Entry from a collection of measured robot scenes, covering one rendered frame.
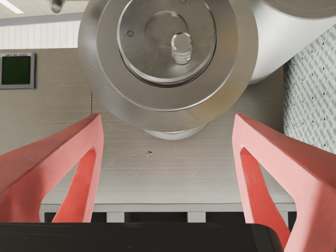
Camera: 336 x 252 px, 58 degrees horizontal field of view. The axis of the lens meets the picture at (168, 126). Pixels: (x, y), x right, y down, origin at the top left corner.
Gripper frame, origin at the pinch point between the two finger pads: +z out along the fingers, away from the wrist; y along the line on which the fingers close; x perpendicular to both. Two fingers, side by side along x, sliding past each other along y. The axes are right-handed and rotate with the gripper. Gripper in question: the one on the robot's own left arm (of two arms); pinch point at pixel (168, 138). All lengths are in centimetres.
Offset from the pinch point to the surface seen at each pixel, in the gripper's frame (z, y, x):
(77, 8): 291, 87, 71
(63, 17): 296, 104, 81
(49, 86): 42, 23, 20
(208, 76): 11.8, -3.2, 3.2
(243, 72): 12.4, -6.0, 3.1
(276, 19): 16.4, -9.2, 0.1
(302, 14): 15.4, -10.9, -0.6
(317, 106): 21.0, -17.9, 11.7
